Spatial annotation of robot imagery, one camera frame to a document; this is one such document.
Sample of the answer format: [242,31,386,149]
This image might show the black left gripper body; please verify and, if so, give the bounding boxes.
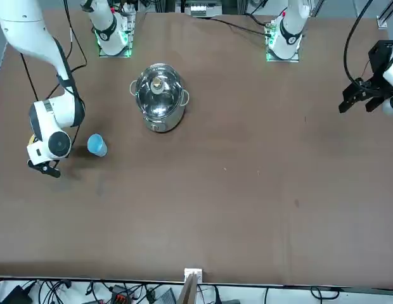
[368,40,393,91]

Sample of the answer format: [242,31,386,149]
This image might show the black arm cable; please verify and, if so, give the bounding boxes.
[18,0,89,149]
[344,0,375,86]

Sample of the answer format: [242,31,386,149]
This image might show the black power adapter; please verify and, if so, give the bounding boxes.
[0,284,34,304]

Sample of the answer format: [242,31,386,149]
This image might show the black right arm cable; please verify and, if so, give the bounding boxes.
[18,0,89,149]

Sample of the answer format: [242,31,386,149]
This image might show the black cable across table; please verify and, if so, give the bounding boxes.
[196,15,271,38]

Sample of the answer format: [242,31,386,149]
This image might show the black red power strip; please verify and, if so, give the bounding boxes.
[108,284,134,303]

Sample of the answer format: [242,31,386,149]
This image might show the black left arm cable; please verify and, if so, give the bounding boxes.
[344,0,375,86]

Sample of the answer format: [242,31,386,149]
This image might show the silver frame rail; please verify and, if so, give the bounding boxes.
[376,0,393,30]

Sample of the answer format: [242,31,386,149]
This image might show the stainless steel pot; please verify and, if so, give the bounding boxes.
[129,63,190,134]

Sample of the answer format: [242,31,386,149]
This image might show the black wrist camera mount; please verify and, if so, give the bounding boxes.
[27,159,62,179]

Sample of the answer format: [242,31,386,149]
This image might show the blue plastic cup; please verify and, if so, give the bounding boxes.
[87,134,108,158]

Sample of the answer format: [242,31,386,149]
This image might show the aluminium camera post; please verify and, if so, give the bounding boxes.
[179,267,204,304]

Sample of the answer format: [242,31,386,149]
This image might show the white power strip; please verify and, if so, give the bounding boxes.
[188,3,207,18]

